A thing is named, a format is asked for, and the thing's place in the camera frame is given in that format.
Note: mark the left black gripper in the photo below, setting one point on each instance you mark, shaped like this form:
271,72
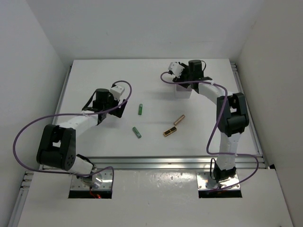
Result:
117,111

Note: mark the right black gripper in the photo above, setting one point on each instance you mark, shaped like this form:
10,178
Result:
180,79

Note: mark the green lip balm tube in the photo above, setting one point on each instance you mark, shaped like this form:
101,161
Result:
136,132
140,110

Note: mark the rose gold lipstick tube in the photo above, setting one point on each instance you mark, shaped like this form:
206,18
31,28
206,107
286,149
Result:
180,119

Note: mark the black gold lipstick case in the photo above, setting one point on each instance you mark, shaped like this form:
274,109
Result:
169,131

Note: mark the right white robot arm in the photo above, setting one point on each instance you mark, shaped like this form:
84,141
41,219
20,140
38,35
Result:
231,112

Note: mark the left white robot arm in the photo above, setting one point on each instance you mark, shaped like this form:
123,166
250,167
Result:
57,147

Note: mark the white compartment organizer box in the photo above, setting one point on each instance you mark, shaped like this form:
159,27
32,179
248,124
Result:
182,92

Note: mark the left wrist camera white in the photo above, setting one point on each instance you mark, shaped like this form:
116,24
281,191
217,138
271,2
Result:
117,91

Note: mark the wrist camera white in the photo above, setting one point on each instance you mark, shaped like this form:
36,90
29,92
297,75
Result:
117,91
176,69

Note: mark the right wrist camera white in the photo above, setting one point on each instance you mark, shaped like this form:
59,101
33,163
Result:
176,69

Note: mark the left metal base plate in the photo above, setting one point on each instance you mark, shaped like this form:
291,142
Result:
99,182

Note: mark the aluminium table frame rail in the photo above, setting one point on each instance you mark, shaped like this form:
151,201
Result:
157,163

